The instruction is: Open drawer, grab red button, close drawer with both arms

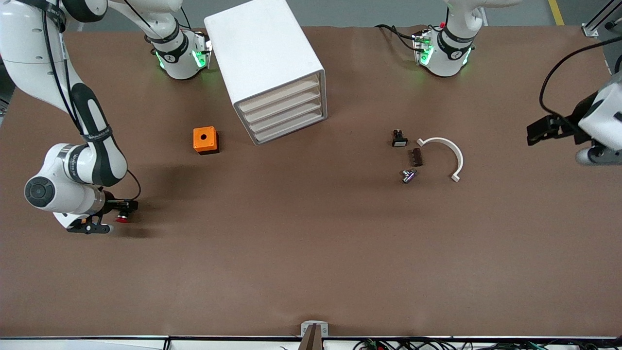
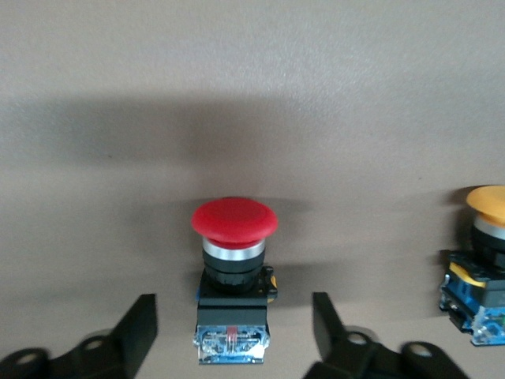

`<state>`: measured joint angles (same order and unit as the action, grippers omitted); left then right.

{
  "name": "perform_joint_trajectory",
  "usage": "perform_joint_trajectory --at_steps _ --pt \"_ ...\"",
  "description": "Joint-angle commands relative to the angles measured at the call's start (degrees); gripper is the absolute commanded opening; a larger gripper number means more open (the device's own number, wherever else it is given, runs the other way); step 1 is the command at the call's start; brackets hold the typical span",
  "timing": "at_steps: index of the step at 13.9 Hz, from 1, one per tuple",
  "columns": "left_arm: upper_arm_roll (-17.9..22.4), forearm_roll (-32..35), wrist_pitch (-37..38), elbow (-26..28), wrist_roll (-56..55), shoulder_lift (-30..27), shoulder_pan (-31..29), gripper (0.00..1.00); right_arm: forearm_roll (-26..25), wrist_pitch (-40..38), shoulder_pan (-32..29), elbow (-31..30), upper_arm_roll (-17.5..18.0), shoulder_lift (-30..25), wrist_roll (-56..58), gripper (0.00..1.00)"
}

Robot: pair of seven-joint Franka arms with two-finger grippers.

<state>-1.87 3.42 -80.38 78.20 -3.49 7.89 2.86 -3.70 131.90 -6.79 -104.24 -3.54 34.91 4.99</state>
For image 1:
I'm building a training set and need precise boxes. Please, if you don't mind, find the orange box with hole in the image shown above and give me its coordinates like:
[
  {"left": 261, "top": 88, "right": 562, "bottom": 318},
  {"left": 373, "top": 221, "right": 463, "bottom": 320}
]
[{"left": 193, "top": 126, "right": 220, "bottom": 155}]

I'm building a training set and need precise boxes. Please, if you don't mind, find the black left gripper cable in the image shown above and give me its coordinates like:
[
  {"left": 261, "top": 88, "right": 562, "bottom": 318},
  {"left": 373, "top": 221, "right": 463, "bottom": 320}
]
[{"left": 539, "top": 36, "right": 622, "bottom": 118}]

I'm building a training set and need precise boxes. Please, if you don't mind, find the aluminium frame post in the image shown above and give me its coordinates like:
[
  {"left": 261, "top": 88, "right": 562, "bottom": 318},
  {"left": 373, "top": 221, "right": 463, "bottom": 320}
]
[{"left": 581, "top": 0, "right": 622, "bottom": 38}]

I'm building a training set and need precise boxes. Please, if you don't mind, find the white curved plastic bracket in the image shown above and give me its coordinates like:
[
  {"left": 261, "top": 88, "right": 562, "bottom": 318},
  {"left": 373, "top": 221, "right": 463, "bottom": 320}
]
[{"left": 416, "top": 137, "right": 465, "bottom": 183}]

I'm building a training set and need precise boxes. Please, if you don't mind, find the white table edge rail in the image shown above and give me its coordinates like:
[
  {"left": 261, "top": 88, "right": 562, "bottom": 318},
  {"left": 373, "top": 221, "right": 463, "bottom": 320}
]
[{"left": 0, "top": 335, "right": 622, "bottom": 350}]

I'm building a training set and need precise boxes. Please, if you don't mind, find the black base cable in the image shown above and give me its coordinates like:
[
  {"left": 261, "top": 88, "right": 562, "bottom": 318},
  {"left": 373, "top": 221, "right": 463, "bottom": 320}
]
[
  {"left": 375, "top": 24, "right": 418, "bottom": 52},
  {"left": 165, "top": 0, "right": 194, "bottom": 31}
]

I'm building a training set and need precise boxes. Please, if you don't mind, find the grey metal mount bracket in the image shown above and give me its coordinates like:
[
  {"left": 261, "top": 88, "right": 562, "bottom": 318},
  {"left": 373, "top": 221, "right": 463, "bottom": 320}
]
[{"left": 301, "top": 321, "right": 329, "bottom": 338}]

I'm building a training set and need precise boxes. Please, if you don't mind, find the brown mount post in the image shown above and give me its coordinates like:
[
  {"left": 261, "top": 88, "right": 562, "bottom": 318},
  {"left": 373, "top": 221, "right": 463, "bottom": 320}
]
[{"left": 297, "top": 324, "right": 325, "bottom": 350}]

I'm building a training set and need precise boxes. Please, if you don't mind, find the tangled cable bundle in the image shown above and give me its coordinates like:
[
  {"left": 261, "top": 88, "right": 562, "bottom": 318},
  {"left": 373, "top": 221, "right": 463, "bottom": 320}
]
[{"left": 352, "top": 338, "right": 622, "bottom": 350}]

